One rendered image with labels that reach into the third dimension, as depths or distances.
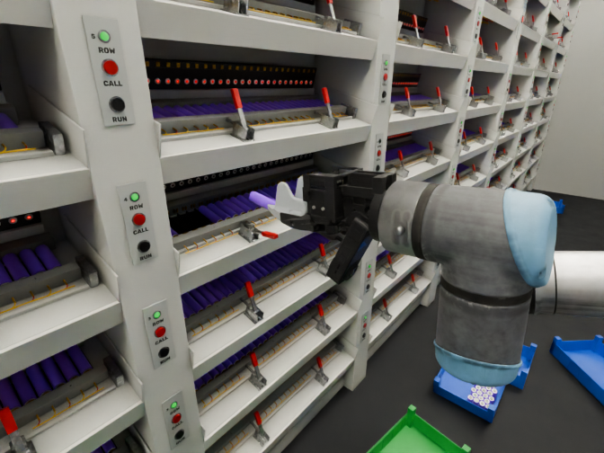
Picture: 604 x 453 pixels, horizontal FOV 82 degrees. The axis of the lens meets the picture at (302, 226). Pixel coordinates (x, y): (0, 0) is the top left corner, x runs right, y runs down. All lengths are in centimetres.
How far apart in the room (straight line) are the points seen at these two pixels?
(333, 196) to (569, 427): 131
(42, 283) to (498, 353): 59
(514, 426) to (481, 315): 112
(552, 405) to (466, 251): 130
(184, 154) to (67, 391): 42
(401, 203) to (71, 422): 60
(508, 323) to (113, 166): 50
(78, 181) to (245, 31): 35
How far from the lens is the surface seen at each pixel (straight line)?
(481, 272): 39
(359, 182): 46
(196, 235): 68
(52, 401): 72
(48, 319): 59
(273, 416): 115
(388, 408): 142
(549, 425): 158
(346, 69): 103
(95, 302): 60
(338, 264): 49
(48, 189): 52
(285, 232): 77
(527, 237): 37
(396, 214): 40
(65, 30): 52
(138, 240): 57
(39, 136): 58
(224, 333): 79
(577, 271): 55
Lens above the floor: 105
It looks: 22 degrees down
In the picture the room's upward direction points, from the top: straight up
